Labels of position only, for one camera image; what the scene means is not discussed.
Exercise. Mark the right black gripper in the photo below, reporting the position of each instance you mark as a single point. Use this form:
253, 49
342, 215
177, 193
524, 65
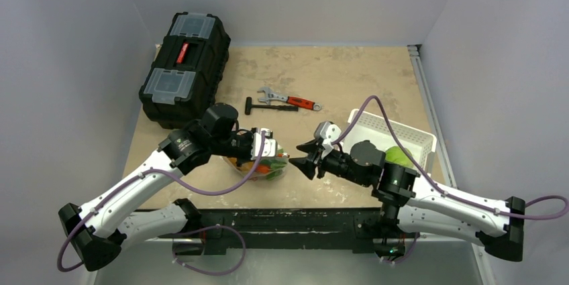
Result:
320, 158

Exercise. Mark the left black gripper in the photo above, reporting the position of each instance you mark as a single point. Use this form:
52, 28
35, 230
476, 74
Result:
249, 137

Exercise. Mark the orange carrot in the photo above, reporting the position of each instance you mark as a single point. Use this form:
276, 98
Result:
264, 170

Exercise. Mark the green cucumber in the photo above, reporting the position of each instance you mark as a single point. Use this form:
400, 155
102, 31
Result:
275, 164

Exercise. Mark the clear orange-zip bag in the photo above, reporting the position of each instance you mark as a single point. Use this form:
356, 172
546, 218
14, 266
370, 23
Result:
244, 168

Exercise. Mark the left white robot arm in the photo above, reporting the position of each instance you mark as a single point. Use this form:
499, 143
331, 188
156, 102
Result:
100, 229

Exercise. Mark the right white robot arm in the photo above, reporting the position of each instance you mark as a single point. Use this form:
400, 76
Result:
411, 205

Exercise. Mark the white plastic basket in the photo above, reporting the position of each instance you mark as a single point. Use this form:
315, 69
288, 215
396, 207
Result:
373, 128

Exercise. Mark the black plastic toolbox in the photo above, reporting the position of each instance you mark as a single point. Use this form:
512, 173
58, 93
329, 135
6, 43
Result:
184, 77

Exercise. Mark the green lettuce leaf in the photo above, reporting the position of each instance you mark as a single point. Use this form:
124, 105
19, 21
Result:
397, 155

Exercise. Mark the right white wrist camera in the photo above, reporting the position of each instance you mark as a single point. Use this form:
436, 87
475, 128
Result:
325, 135

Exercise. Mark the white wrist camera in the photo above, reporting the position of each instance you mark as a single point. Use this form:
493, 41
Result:
325, 135
264, 145

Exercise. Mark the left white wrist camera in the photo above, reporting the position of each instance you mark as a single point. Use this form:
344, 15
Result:
264, 145

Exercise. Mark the black T-handle tool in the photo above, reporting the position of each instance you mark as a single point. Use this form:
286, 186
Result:
249, 106

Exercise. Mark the red-handled adjustable wrench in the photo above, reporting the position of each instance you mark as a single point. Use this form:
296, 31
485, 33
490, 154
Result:
270, 96

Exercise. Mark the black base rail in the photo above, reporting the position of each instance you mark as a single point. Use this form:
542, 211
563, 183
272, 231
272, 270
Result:
358, 230

